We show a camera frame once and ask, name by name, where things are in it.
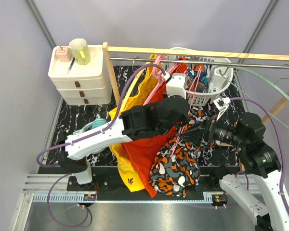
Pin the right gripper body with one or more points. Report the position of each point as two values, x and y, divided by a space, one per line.
209 130

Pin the black orange patterned shorts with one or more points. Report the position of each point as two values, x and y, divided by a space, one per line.
175 167

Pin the blue patterned shorts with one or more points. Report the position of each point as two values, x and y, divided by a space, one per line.
204 81

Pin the thin pink hanger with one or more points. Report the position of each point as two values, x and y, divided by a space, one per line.
191 99

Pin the mint green hanger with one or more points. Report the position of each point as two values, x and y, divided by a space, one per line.
285 96

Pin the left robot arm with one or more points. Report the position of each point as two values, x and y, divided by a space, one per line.
139 122

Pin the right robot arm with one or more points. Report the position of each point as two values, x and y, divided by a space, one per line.
258 158

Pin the yellow shorts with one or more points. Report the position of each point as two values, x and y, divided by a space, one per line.
126 171

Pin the white laundry basket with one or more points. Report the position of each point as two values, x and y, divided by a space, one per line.
220 76

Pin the teal headphones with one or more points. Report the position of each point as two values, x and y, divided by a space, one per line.
94 124

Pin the cream drawer unit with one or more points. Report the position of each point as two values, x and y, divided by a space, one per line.
84 84

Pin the wooden clothes rack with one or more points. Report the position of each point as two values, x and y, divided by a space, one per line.
242 56

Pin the blue pen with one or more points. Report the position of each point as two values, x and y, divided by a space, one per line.
71 65

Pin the green mug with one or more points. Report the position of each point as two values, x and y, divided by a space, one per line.
80 51

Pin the pink cube holder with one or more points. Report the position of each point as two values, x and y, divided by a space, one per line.
63 54

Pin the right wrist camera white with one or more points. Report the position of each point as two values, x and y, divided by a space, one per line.
222 105

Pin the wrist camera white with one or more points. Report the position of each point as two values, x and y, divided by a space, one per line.
176 85
222 105

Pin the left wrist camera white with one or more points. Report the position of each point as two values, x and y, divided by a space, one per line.
176 85

